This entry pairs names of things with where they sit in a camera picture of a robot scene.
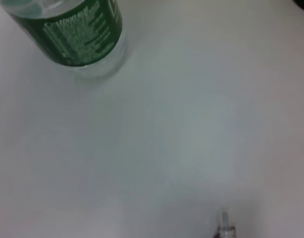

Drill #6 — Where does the clear water bottle green label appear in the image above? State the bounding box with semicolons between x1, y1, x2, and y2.
0;0;128;79

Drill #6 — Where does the grey white ballpoint pen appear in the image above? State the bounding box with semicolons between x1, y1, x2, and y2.
214;207;237;238

